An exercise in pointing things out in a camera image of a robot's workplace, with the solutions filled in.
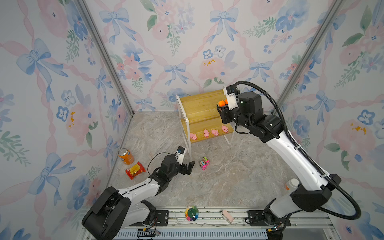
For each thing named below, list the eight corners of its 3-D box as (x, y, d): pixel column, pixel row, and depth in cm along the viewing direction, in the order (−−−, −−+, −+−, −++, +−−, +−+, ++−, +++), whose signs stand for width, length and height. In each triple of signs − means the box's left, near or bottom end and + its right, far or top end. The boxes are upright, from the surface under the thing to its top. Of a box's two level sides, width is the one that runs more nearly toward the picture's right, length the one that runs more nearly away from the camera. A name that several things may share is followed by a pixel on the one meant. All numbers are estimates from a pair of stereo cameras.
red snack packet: (131, 180, 88) (129, 178, 85) (126, 172, 91) (124, 170, 89) (146, 171, 92) (144, 168, 89) (141, 163, 95) (140, 160, 92)
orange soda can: (123, 165, 94) (116, 156, 85) (126, 157, 97) (119, 148, 89) (133, 165, 94) (127, 156, 85) (135, 157, 97) (129, 148, 89)
